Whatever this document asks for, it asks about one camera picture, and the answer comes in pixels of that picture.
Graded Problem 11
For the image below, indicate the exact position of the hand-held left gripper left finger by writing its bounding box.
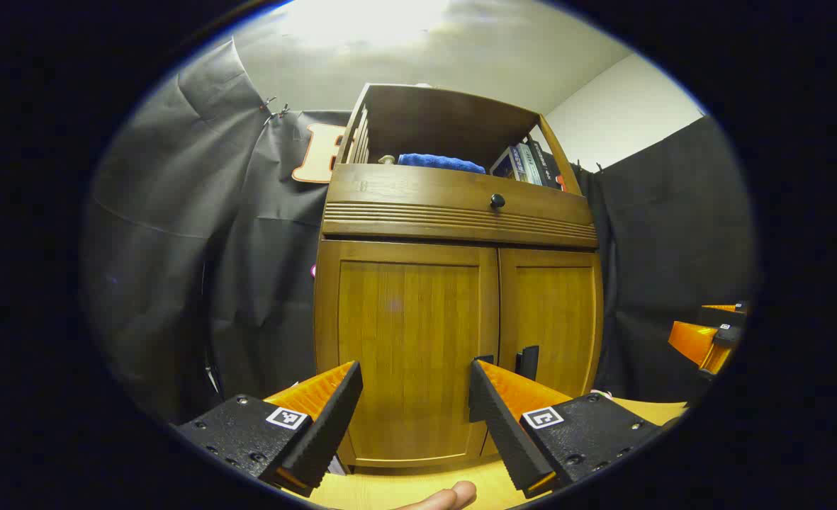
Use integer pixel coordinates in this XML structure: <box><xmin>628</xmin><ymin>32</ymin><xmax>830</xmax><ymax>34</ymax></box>
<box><xmin>176</xmin><ymin>360</ymin><xmax>364</xmax><ymax>498</ymax></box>

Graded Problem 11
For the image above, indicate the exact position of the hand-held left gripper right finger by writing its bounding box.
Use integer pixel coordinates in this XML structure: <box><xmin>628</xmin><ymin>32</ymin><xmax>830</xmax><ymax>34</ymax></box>
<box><xmin>468</xmin><ymin>358</ymin><xmax>665</xmax><ymax>499</ymax></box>

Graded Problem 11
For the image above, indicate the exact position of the wooden cabinet door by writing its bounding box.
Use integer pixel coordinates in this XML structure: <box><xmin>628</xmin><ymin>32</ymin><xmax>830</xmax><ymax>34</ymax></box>
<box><xmin>485</xmin><ymin>246</ymin><xmax>605</xmax><ymax>458</ymax></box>
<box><xmin>314</xmin><ymin>239</ymin><xmax>500</xmax><ymax>470</ymax></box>

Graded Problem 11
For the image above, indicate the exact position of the wooden double-door shoe cabinet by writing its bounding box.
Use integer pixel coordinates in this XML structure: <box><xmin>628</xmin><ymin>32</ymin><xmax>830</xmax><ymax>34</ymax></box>
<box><xmin>314</xmin><ymin>84</ymin><xmax>605</xmax><ymax>472</ymax></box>

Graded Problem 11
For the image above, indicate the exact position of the black backdrop cloth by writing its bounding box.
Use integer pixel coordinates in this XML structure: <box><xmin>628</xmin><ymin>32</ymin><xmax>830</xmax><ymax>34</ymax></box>
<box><xmin>82</xmin><ymin>39</ymin><xmax>755</xmax><ymax>426</ymax></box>

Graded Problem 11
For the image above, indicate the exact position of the wooden drawer front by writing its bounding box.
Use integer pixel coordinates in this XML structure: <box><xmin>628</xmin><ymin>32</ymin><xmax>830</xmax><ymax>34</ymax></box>
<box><xmin>321</xmin><ymin>164</ymin><xmax>598</xmax><ymax>249</ymax></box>

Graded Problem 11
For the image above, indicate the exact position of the pale grey book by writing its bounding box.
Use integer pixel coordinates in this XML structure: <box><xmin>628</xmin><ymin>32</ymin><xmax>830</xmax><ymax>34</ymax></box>
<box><xmin>516</xmin><ymin>142</ymin><xmax>543</xmax><ymax>185</ymax></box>

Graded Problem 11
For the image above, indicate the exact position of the blue white book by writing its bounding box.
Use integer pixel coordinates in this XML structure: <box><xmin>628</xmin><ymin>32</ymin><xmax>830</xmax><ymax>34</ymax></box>
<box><xmin>490</xmin><ymin>147</ymin><xmax>525</xmax><ymax>179</ymax></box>

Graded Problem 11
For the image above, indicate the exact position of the blue folded towel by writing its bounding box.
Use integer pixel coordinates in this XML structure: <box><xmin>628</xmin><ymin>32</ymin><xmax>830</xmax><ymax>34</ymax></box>
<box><xmin>398</xmin><ymin>153</ymin><xmax>486</xmax><ymax>175</ymax></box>

